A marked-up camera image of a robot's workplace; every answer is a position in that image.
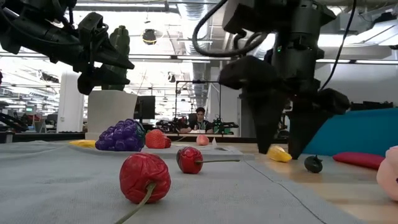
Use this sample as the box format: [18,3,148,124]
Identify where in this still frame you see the overhead light bar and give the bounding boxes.
[0,52,398,65]

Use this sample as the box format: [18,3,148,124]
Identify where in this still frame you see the grey cloth mat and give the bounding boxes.
[0,140,368,224]

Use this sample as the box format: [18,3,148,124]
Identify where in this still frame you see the silver ceiling duct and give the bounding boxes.
[177,0,215,108]

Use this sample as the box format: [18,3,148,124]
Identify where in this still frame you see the purple toy grapes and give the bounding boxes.
[95,118,146,152]

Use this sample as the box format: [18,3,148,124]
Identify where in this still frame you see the person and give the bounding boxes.
[179,106,215,134]

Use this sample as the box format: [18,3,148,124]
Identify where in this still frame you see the teal plastic tupperware container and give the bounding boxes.
[303,107,398,157]

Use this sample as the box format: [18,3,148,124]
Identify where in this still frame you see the large pink toy peach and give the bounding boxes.
[376,145,398,202]

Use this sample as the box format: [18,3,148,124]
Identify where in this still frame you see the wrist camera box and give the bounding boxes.
[77,12,109,47]
[222,0,282,34]

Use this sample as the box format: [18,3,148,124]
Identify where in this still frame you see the green cactus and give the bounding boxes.
[101,25,131,91]

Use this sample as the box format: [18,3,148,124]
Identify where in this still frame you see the magenta cloth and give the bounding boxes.
[332,151,386,170]

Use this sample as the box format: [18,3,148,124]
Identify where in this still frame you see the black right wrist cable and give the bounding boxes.
[192,0,271,58]

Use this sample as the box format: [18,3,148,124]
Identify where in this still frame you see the small yellow toy fruit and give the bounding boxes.
[267,145,293,163]

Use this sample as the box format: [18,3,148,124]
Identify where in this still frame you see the white building pillar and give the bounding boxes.
[57,70,85,134]

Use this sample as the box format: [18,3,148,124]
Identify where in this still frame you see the black station frame stand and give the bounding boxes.
[175,80,222,121]

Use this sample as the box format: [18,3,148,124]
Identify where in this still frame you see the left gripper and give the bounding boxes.
[46,34,135,96]

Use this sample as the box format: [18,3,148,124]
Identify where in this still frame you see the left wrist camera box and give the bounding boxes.
[77,12,109,47]

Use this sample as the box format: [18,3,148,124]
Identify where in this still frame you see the red toy cherry with stem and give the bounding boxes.
[176,146,241,175]
[114,152,172,224]

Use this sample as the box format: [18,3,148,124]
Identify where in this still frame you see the black equipment case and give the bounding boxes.
[349,101,394,112]

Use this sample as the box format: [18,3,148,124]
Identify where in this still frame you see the yellow toy banana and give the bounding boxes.
[68,139,97,149]

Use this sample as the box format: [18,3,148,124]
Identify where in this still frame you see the black computer monitor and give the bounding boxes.
[133,95,156,121]

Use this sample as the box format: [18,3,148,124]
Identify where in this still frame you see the black ceiling-hung device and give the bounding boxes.
[142,28,158,46]

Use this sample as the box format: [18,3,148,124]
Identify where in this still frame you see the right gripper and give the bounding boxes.
[219,55,351,160]

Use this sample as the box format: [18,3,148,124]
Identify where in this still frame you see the white hexagonal plant pot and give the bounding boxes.
[85,90,139,141]

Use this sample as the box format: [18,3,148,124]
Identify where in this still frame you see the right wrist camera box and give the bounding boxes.
[222,0,282,34]

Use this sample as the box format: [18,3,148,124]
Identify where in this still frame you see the dark green toy fruit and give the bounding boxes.
[303,154,323,174]

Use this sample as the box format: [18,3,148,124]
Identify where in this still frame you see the red toy strawberry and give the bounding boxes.
[145,129,167,149]

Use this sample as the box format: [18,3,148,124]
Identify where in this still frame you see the pale pink toy peach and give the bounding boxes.
[195,134,210,146]

